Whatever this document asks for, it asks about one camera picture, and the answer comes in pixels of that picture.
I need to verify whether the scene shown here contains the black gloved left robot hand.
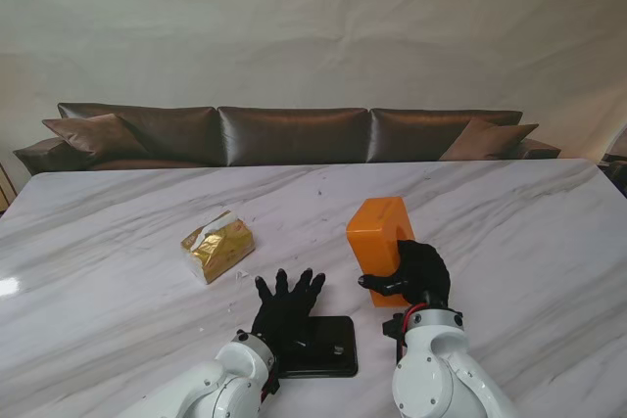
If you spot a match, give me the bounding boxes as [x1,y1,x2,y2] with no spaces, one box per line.
[251,268,327,348]

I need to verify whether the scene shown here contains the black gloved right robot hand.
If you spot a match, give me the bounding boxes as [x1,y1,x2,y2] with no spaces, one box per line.
[357,238,451,310]

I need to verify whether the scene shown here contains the black tissue box base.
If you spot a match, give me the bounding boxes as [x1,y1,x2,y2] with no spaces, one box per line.
[273,315,359,379]

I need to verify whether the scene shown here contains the orange plastic tissue box cover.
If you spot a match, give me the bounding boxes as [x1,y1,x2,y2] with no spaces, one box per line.
[346,196,417,309]

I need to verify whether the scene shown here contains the gold tissue pack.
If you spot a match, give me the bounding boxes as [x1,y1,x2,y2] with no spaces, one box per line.
[180,210,257,286]

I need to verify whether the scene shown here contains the brown throw pillow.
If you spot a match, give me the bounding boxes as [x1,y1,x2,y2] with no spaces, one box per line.
[439,117,540,162]
[41,113,148,160]

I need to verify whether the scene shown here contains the brown leather sofa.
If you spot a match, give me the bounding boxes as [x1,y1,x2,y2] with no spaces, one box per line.
[13,102,562,176]

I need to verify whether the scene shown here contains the dark background equipment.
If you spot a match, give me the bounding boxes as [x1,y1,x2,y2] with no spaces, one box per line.
[600,126,627,194]

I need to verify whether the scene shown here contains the wooden background furniture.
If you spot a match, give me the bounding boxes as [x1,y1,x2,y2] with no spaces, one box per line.
[0,161,16,209]

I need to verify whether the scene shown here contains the red black right arm cable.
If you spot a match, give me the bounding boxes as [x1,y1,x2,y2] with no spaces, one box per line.
[401,302,428,332]

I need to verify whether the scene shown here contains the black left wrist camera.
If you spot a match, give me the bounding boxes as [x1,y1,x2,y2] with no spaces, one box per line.
[262,361,281,395]

